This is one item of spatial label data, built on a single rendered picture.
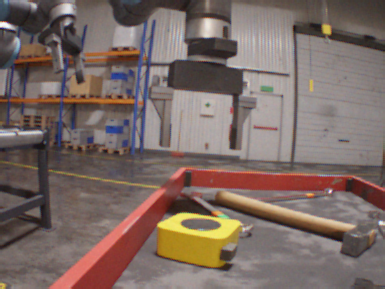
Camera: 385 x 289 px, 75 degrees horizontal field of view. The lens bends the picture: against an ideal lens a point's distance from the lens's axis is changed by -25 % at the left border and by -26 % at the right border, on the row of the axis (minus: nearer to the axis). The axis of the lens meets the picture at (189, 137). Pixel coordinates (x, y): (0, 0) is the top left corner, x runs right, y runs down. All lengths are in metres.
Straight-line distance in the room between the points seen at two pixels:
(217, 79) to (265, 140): 9.82
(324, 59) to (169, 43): 5.51
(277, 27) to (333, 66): 2.46
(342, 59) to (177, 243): 11.24
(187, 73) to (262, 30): 10.41
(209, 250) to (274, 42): 10.63
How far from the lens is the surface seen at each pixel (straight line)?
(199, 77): 0.56
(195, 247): 0.32
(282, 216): 0.48
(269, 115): 10.38
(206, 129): 10.37
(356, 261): 0.37
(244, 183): 0.75
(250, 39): 10.78
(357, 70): 11.66
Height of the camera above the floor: 1.05
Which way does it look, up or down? 3 degrees down
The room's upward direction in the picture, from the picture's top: 4 degrees clockwise
